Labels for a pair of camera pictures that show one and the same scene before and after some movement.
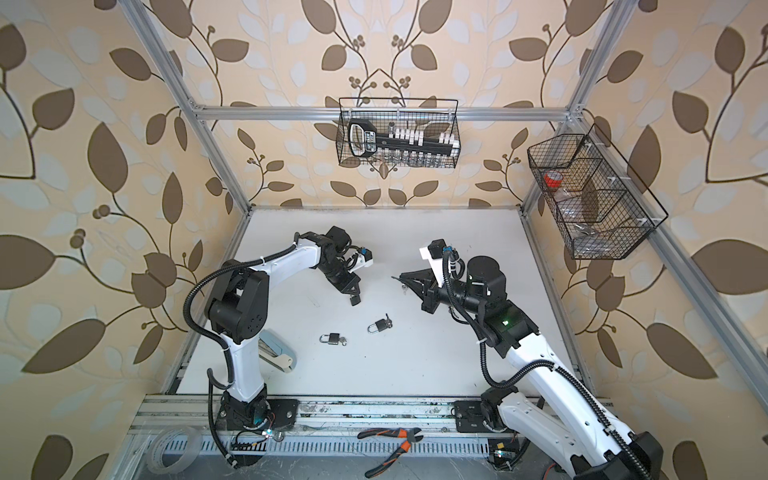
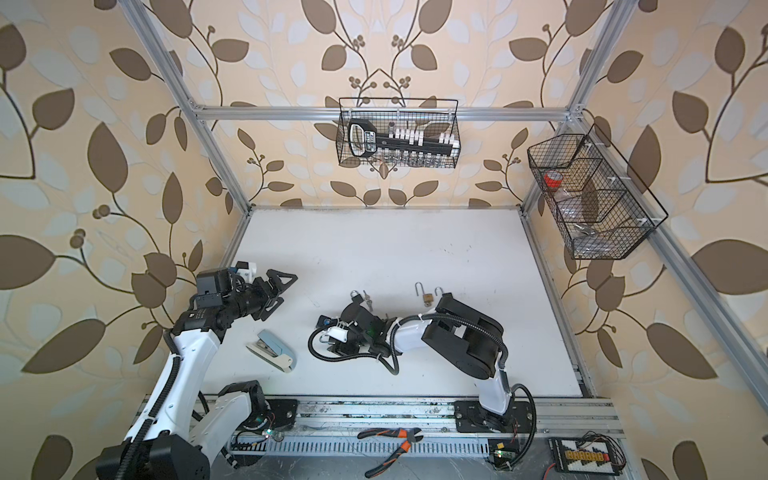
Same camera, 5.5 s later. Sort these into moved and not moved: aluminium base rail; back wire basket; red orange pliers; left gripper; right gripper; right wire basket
Moved: right gripper; left gripper
Not moved: aluminium base rail; red orange pliers; right wire basket; back wire basket
